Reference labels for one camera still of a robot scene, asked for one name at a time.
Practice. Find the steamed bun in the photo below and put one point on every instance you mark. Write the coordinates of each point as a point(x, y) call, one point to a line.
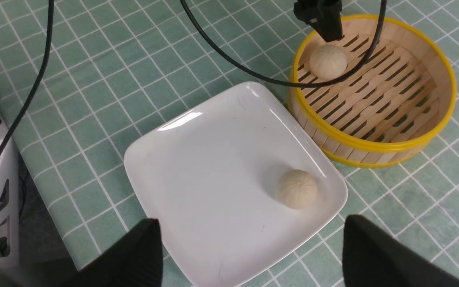
point(297, 189)
point(328, 62)

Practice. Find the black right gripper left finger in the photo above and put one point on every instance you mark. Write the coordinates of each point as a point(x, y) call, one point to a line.
point(136, 260)

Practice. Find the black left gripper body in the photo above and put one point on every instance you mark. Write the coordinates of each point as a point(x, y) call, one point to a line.
point(315, 10)

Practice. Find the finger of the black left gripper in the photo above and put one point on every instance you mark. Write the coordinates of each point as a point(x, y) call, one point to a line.
point(329, 27)

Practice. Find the yellow bamboo steamer basket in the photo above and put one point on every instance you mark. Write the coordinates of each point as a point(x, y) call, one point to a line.
point(389, 110)

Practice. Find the white square plate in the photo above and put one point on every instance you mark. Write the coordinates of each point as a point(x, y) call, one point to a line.
point(210, 177)

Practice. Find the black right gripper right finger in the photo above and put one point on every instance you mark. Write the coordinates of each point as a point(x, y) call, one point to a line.
point(372, 258)

